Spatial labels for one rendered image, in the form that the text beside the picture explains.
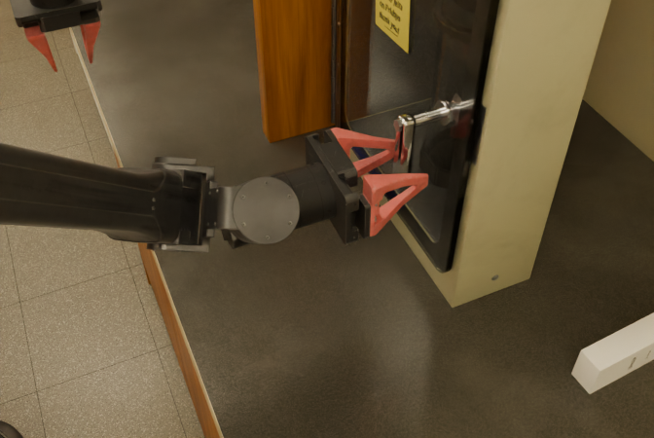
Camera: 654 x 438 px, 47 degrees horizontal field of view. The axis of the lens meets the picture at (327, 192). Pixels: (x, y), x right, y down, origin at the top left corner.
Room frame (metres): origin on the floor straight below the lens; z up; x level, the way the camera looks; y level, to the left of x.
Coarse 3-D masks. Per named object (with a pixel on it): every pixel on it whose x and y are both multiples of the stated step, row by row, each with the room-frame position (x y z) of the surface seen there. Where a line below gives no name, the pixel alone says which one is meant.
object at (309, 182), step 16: (320, 144) 0.57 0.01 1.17; (320, 160) 0.54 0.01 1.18; (272, 176) 0.53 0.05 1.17; (288, 176) 0.52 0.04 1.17; (304, 176) 0.52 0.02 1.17; (320, 176) 0.53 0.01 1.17; (336, 176) 0.52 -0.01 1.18; (304, 192) 0.51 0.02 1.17; (320, 192) 0.51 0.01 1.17; (336, 192) 0.51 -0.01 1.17; (352, 192) 0.50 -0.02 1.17; (304, 208) 0.50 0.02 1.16; (320, 208) 0.50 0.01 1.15; (336, 208) 0.51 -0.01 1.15; (352, 208) 0.49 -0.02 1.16; (304, 224) 0.50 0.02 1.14; (336, 224) 0.51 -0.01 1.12; (352, 240) 0.49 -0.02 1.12
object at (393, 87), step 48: (432, 0) 0.63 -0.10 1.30; (480, 0) 0.56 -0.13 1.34; (384, 48) 0.71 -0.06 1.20; (432, 48) 0.62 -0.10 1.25; (480, 48) 0.55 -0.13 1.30; (384, 96) 0.70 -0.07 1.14; (432, 96) 0.61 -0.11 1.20; (480, 96) 0.55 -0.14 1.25; (432, 144) 0.60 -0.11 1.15; (432, 192) 0.59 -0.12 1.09; (432, 240) 0.58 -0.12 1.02
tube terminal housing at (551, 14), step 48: (528, 0) 0.55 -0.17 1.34; (576, 0) 0.57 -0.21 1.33; (528, 48) 0.56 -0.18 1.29; (576, 48) 0.58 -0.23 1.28; (528, 96) 0.56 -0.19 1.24; (576, 96) 0.59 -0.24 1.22; (480, 144) 0.55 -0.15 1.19; (528, 144) 0.57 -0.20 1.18; (480, 192) 0.55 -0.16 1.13; (528, 192) 0.58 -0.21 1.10; (480, 240) 0.55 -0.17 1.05; (528, 240) 0.58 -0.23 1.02; (480, 288) 0.56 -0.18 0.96
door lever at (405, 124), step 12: (444, 108) 0.58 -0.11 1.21; (396, 120) 0.57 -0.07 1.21; (408, 120) 0.57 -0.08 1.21; (420, 120) 0.57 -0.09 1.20; (432, 120) 0.58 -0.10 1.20; (444, 120) 0.58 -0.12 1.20; (396, 132) 0.57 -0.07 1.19; (408, 132) 0.56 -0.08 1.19; (396, 144) 0.57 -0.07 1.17; (408, 144) 0.56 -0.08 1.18; (396, 156) 0.57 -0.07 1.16; (408, 156) 0.57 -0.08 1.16; (396, 168) 0.57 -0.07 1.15; (408, 168) 0.57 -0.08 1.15
